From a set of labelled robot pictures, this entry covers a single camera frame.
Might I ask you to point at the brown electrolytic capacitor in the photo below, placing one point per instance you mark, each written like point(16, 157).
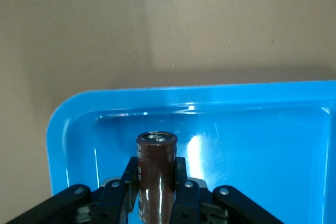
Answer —
point(155, 171)

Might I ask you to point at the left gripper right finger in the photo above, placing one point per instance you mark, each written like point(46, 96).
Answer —
point(189, 197)

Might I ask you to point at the blue plastic tray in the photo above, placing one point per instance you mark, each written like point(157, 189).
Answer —
point(249, 155)

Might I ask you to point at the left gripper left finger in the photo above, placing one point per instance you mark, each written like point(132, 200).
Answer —
point(110, 197)

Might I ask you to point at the table cover mat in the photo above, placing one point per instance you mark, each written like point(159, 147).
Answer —
point(157, 24)

